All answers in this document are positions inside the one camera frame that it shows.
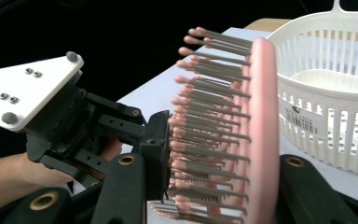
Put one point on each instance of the pink hairbrush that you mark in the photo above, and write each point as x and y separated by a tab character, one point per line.
261	124

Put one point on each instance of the light wooden table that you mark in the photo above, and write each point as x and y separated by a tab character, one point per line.
265	24

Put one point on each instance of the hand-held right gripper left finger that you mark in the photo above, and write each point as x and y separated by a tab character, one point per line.
127	186

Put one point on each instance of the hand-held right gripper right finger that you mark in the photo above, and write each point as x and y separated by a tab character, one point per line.
307	193

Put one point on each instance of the white plastic basket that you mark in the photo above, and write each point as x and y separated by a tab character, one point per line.
332	93

